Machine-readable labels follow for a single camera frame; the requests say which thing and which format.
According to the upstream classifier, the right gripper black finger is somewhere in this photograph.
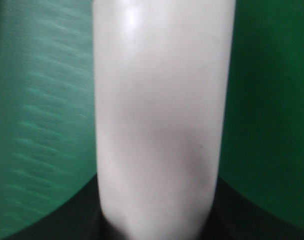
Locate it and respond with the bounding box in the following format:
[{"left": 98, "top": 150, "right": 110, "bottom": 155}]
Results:
[{"left": 0, "top": 173, "right": 304, "bottom": 240}]

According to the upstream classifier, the beige hand brush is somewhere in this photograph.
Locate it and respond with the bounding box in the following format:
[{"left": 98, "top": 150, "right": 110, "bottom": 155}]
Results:
[{"left": 93, "top": 0, "right": 236, "bottom": 240}]

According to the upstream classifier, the green conveyor belt surface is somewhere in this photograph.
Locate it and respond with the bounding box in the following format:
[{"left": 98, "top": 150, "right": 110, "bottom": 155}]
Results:
[{"left": 0, "top": 0, "right": 304, "bottom": 237}]

